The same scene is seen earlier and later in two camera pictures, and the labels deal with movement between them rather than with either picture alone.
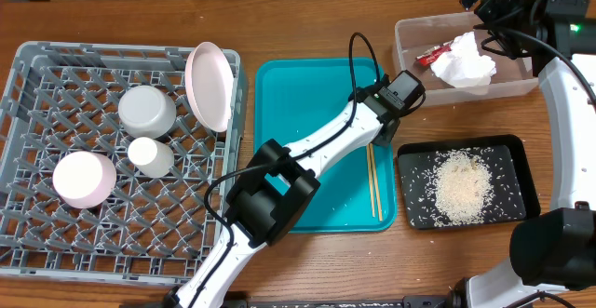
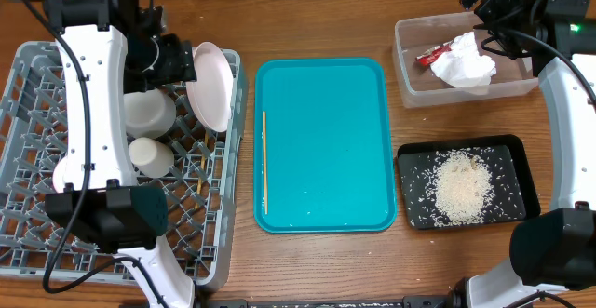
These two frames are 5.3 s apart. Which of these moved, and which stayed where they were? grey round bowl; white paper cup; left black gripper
Moved: left black gripper
Stayed: grey round bowl; white paper cup
